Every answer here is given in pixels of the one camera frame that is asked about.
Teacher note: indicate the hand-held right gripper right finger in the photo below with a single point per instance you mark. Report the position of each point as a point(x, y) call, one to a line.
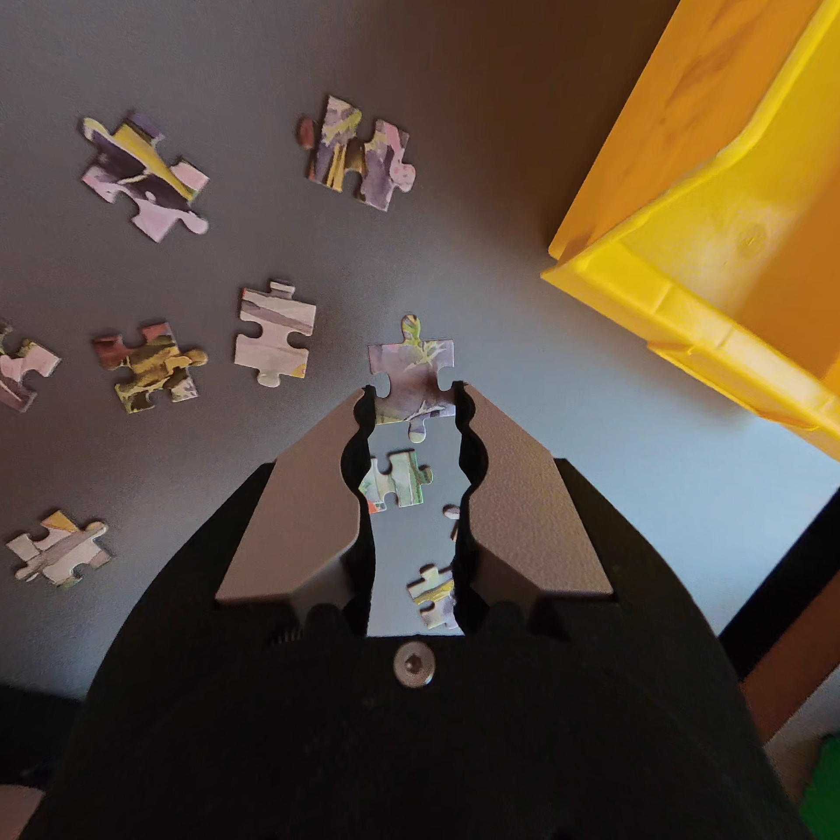
point(531, 525)

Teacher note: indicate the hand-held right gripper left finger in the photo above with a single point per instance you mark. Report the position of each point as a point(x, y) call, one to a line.
point(295, 525)

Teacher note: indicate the purple jigsaw piece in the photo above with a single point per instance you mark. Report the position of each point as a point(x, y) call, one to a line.
point(410, 380)

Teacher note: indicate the group of puzzle pieces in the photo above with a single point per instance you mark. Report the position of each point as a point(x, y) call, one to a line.
point(148, 174)

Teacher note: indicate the grey desk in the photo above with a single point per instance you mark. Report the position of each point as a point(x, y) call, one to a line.
point(459, 197)

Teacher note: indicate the yellow plastic bin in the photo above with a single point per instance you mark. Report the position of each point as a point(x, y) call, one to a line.
point(722, 229)

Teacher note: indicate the large green plastic bin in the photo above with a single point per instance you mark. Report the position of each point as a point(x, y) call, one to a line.
point(823, 794)

